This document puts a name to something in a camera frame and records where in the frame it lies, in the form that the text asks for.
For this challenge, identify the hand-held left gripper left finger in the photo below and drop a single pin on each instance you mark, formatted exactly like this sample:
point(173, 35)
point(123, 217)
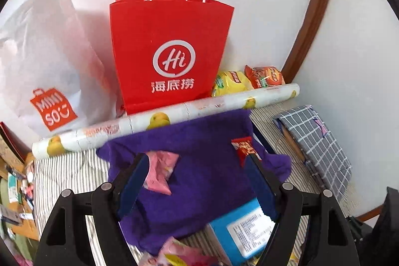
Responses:
point(134, 183)

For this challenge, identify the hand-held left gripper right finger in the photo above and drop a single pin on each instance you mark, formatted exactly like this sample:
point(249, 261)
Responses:
point(258, 185)

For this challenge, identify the pale pink snack packet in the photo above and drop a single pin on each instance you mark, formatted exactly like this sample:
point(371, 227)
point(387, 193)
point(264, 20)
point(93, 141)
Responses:
point(160, 171)

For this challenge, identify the small red snack packet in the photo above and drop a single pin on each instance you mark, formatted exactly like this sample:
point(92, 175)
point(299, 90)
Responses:
point(243, 147)

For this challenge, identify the blue wet wipes pack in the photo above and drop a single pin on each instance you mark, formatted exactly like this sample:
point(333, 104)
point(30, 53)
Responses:
point(237, 234)

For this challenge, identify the purple towel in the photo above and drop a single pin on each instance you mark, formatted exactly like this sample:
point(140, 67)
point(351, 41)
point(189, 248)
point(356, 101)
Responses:
point(202, 175)

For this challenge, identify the fruit print paper roll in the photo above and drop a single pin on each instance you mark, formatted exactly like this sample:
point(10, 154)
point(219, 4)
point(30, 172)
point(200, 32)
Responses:
point(140, 124)

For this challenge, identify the striped bed sheet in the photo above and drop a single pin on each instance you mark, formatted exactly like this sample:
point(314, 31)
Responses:
point(71, 172)

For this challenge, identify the grey plaid cloth case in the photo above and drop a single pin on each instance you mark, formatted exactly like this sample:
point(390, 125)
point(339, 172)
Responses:
point(321, 144)

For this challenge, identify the yellow chips bag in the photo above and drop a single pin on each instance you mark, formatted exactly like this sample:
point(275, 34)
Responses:
point(230, 83)

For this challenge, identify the orange chips bag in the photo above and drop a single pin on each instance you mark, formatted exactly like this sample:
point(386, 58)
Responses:
point(265, 75)

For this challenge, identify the pile of small toiletries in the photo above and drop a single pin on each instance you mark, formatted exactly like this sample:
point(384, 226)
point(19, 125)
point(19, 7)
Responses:
point(18, 200)

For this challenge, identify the brown cardboard box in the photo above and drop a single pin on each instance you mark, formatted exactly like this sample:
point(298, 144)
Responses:
point(11, 144)

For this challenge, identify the red paper shopping bag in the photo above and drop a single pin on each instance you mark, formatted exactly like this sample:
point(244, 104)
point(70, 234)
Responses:
point(168, 35)

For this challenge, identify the white bag with orange logo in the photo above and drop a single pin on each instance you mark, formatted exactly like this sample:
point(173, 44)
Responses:
point(46, 50)

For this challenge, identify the brown wooden trim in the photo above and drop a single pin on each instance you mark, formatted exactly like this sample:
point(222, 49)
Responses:
point(318, 19)

